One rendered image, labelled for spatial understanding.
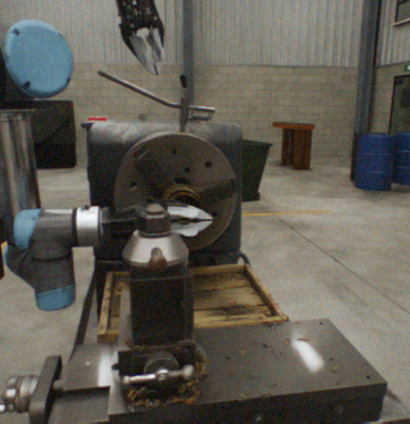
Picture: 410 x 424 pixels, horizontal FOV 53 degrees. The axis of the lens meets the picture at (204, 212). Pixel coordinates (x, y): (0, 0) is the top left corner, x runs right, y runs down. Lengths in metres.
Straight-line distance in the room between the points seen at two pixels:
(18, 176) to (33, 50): 0.27
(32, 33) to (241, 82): 10.71
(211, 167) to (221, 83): 10.20
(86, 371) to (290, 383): 0.25
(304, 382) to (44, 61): 0.60
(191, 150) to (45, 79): 0.44
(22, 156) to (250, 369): 0.58
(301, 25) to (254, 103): 2.34
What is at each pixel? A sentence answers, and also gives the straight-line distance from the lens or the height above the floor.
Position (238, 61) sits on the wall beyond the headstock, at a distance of 11.44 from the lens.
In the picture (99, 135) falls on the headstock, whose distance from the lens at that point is 1.19.
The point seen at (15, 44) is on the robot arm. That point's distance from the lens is 0.71.
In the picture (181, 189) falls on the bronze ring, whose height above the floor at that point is 1.12.
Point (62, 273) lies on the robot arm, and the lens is 0.82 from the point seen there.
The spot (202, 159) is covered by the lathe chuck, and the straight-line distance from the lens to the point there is 1.04.
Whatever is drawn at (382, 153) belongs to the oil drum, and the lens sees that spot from 7.29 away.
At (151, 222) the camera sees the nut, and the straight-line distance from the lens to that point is 0.48.
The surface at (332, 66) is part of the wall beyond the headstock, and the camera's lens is 12.28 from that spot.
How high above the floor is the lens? 1.29
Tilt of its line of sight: 14 degrees down
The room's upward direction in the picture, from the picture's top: straight up
